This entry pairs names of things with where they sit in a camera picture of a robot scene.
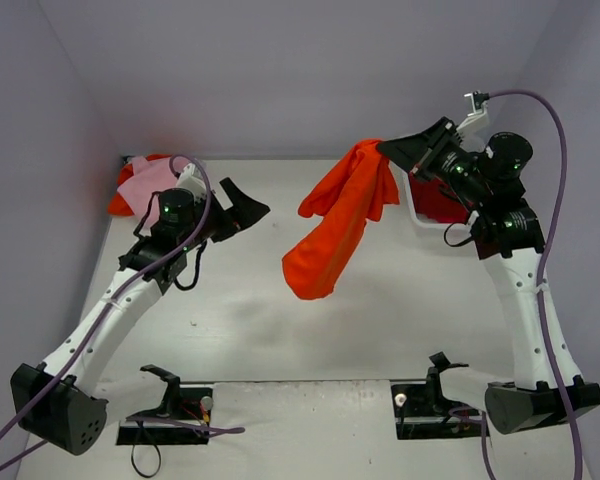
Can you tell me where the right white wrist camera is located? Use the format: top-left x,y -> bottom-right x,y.
456,91 -> 491,140

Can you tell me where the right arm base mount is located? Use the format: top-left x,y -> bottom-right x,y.
390,352 -> 494,440

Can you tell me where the pink folded t shirt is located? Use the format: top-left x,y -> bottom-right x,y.
117,154 -> 177,221

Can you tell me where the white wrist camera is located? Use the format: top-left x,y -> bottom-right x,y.
456,91 -> 491,140
176,164 -> 209,202

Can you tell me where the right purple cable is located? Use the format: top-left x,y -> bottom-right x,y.
447,89 -> 586,480

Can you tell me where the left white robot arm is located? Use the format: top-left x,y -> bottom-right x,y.
10,178 -> 270,456

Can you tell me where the red t shirt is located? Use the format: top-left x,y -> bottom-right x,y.
409,176 -> 468,224

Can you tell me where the orange t shirt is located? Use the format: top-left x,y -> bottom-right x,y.
107,154 -> 168,217
282,139 -> 399,300

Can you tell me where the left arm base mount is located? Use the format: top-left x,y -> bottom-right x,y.
116,364 -> 214,447

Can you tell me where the orange folded t shirt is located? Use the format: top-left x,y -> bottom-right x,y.
107,154 -> 168,217

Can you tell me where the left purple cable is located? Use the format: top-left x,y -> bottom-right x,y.
0,154 -> 246,480

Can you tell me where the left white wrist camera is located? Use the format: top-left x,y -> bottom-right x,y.
176,164 -> 209,202

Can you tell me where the white plastic basket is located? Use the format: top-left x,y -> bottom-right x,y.
402,173 -> 469,231

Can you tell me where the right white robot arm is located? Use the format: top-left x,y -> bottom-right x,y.
377,117 -> 600,434

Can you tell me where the purple cable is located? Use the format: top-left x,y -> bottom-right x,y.
0,154 -> 246,480
447,89 -> 586,480

